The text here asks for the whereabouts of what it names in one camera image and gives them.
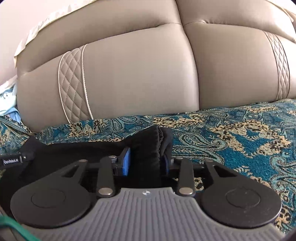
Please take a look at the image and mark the black pants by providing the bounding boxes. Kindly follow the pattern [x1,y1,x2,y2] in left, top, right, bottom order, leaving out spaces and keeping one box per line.
[1,126,173,208]

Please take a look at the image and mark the light blue clothes pile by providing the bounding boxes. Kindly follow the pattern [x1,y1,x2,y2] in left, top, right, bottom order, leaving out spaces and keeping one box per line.
[0,83,22,123]

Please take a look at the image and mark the teal paisley sofa cover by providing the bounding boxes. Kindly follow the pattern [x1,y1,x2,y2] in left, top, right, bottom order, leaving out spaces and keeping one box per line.
[0,98,296,235]

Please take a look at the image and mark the beige leather sofa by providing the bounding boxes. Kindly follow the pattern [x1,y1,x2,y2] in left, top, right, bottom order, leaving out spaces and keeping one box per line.
[17,1,295,131]

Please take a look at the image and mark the green cable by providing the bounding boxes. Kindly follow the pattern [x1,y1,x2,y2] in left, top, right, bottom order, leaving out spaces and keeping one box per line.
[0,215,41,241]

